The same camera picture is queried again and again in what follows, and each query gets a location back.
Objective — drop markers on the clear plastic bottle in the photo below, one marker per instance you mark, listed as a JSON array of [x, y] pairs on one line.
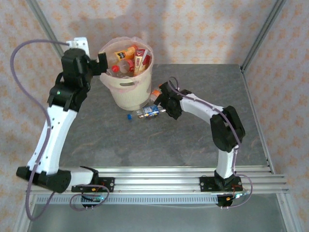
[[112, 73]]

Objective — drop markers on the aluminium frame leg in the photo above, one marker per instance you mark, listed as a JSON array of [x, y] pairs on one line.
[[21, 226], [287, 217]]

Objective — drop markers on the aluminium frame post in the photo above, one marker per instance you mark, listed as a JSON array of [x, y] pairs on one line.
[[268, 24], [41, 17]]

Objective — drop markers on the small blue bottle cap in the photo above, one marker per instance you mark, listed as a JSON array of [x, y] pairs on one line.
[[130, 117]]

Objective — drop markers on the clear bottle orange label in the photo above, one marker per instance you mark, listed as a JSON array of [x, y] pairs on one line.
[[155, 93]]

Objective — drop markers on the cream plastic bin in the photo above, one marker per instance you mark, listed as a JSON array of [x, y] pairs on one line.
[[130, 99]]

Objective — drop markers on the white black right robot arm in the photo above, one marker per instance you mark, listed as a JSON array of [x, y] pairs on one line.
[[198, 108]]

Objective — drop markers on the clear bottle red cap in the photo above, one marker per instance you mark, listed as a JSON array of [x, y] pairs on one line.
[[122, 66]]

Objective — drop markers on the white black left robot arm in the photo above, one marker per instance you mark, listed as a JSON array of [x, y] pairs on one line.
[[53, 135]]

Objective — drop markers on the small circuit board green LED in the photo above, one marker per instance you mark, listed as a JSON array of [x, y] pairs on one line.
[[95, 199], [237, 195]]

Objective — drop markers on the yellow tea bottle red label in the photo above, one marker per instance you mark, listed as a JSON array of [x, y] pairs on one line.
[[141, 61]]

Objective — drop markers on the orange juice plastic bottle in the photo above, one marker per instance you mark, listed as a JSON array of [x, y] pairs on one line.
[[123, 54]]

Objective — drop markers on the floral patterned backdrop cloth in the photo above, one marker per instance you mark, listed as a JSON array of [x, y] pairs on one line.
[[193, 29]]

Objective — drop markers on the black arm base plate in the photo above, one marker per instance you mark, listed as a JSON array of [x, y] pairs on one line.
[[108, 181], [205, 184]]

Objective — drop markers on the grey metal lower panel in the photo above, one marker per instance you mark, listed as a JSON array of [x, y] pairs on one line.
[[157, 220]]

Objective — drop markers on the aluminium table side rail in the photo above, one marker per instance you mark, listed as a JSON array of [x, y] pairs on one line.
[[254, 108]]

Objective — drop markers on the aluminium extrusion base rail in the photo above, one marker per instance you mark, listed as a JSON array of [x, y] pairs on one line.
[[157, 180]]

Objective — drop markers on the clear bottle blue yellow label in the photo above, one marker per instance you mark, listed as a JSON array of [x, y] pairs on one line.
[[149, 112]]

